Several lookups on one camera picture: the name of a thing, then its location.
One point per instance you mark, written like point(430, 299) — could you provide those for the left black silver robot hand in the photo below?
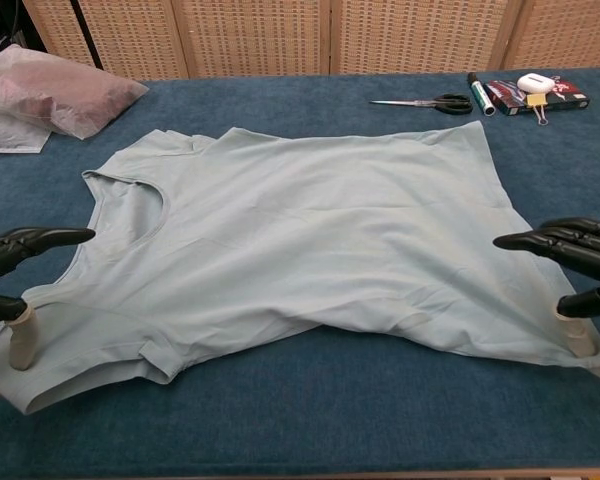
point(25, 240)

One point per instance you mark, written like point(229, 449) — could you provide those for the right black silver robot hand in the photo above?
point(575, 242)

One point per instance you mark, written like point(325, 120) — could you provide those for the light green t-shirt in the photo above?
point(305, 250)

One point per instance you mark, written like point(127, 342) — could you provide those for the dark flat card box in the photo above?
point(565, 98)

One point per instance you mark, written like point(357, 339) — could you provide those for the yellow binder clip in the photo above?
point(535, 101)

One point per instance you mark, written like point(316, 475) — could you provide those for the frosted bag with red garment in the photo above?
point(55, 90)

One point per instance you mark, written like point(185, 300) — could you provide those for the white earbud case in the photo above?
point(534, 83)

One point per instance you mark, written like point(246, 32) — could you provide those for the green white marker pen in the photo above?
point(480, 95)

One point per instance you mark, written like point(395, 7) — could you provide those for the blue carpet table cover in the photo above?
point(330, 425)

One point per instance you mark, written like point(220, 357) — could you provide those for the woven wooden folding screen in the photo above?
point(255, 35)

